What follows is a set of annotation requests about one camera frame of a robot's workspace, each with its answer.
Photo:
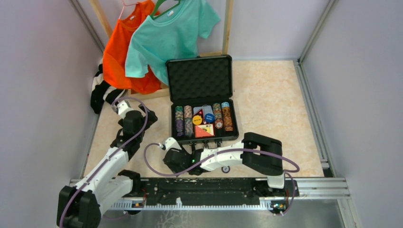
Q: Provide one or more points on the orange t-shirt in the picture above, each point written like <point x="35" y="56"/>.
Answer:
<point x="115" y="53"/>

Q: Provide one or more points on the green blue chip row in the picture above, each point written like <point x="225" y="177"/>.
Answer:
<point x="179" y="115"/>

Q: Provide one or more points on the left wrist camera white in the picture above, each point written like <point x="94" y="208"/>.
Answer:
<point x="122" y="108"/>

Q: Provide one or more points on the wooden clothes rack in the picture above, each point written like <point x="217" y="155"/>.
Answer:
<point x="103" y="20"/>

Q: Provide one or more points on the blue round button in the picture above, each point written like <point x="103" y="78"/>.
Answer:
<point x="209" y="118"/>

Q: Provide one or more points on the green multicolour chip row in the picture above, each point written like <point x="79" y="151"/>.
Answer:
<point x="217" y="111"/>

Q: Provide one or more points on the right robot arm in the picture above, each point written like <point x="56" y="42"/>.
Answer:
<point x="260" y="153"/>

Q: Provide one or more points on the blue backed card deck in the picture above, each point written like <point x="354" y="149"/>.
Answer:
<point x="207" y="109"/>

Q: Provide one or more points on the black white striped garment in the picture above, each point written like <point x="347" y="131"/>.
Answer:
<point x="102" y="91"/>

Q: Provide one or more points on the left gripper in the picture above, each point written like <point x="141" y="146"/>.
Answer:
<point x="152" y="118"/>

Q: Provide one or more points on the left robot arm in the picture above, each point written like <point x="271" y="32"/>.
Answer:
<point x="84" y="204"/>

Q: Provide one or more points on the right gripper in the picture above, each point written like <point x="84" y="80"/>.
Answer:
<point x="177" y="170"/>

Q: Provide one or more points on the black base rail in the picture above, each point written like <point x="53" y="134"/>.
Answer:
<point x="210" y="191"/>

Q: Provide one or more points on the red playing card box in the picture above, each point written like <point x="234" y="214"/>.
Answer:
<point x="203" y="131"/>

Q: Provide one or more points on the yellow round button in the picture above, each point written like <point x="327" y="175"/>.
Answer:
<point x="197" y="120"/>

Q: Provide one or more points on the teal t-shirt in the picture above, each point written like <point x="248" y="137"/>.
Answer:
<point x="172" y="35"/>

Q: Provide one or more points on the purple chip row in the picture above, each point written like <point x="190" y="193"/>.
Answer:
<point x="179" y="127"/>

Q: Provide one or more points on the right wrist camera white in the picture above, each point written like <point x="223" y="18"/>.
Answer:
<point x="170" y="143"/>

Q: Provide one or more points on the black poker set case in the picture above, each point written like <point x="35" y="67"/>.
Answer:
<point x="201" y="81"/>

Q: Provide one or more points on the red black triangle marker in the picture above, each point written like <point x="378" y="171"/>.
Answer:
<point x="198" y="111"/>

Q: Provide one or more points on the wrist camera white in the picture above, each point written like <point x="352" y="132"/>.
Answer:
<point x="122" y="108"/>
<point x="170" y="143"/>

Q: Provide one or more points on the orange red chip row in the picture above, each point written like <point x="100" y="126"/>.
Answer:
<point x="228" y="125"/>

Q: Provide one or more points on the purple chip on table right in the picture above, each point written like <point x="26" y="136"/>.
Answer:
<point x="225" y="169"/>

